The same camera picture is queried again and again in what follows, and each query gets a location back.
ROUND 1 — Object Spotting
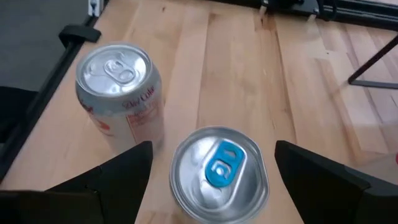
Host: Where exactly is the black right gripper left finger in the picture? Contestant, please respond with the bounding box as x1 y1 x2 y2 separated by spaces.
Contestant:
0 140 154 224

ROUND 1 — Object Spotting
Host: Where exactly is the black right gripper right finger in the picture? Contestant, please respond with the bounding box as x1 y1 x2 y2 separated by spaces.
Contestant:
274 139 398 224

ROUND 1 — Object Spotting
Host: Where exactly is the blue silver Red Bull can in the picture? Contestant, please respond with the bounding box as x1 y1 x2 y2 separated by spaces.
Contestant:
169 125 271 224

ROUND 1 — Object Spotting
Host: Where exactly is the silver Diet Coke can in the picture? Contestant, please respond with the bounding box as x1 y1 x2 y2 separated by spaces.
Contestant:
75 42 165 153

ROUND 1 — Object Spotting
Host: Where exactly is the black aluminium table frame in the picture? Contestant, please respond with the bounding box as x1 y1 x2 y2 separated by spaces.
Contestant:
0 0 108 183

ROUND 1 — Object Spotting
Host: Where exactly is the wooden shelf with black frame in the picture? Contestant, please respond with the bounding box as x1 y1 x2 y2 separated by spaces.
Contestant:
347 32 398 91

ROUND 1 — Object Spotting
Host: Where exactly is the black frame clamp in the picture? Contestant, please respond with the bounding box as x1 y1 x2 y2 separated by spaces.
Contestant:
58 24 102 44

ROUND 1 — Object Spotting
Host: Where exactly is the silver frame bracket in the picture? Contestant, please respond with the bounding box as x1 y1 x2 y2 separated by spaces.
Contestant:
88 0 102 17

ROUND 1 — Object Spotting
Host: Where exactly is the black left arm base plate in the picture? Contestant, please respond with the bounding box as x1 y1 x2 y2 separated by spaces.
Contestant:
257 0 398 32

